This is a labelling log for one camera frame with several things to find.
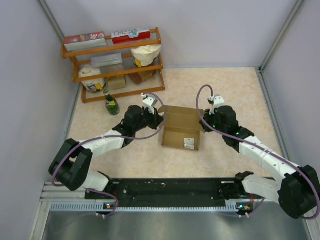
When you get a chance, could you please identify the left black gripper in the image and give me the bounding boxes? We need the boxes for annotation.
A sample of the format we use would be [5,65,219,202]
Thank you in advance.
[133,106,164,133]

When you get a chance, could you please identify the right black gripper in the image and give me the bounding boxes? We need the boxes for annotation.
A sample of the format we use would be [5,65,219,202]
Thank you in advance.
[199,107,227,135]

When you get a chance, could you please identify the brown cardboard box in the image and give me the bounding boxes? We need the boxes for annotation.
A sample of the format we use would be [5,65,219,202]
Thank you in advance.
[158,105,204,151]

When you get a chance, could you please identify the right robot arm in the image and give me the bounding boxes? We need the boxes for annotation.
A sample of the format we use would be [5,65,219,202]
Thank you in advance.
[199,105,320,220]

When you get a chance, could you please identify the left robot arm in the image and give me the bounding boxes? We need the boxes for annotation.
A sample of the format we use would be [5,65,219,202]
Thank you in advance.
[48,105,167,199]

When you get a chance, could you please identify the clear plastic box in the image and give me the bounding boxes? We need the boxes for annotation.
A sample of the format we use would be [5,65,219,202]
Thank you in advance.
[90,53,123,68]

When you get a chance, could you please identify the red white wrap box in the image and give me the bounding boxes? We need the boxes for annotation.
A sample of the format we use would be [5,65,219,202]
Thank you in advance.
[111,28,151,45]

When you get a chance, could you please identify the red grey foil box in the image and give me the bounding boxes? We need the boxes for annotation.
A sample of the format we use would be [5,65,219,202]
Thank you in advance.
[63,31,107,51]

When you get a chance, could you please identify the green glass bottle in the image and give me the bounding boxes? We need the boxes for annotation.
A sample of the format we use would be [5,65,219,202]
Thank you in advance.
[103,89,120,116]

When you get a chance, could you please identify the brown bread pieces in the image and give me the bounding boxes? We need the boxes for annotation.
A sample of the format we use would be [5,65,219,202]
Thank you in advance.
[128,70,157,85]

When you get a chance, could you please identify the tan cardboard packet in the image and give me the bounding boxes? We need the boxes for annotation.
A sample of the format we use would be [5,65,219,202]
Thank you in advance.
[106,63,127,90]

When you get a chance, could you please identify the white paper bag lower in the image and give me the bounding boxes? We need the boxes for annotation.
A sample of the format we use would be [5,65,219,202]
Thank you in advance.
[78,64,106,93]

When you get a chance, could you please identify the white paper bag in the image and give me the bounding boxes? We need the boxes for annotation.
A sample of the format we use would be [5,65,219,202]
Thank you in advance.
[78,64,106,93]
[131,44,162,68]

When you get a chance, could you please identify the white paper bag upper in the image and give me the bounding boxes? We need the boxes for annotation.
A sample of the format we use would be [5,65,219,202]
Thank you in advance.
[131,44,162,68]

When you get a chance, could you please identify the wooden shelf rack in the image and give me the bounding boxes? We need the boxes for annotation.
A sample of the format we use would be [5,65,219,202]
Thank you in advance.
[61,27,166,103]

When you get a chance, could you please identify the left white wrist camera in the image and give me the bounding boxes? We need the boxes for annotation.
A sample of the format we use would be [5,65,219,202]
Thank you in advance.
[141,93,158,115]

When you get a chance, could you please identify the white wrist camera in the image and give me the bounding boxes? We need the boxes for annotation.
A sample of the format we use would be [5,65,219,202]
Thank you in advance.
[208,94,225,115]
[141,93,158,115]

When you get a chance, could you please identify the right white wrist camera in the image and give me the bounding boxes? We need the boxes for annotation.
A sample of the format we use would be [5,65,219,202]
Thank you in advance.
[208,94,225,115]

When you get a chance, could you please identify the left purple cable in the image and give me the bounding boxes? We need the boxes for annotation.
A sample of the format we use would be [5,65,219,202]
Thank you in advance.
[51,92,168,218]

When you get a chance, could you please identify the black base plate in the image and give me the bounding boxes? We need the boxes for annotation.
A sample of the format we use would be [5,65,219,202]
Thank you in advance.
[84,177,265,208]

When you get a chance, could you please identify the aluminium front rail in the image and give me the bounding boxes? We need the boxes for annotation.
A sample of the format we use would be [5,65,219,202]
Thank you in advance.
[40,178,261,216]

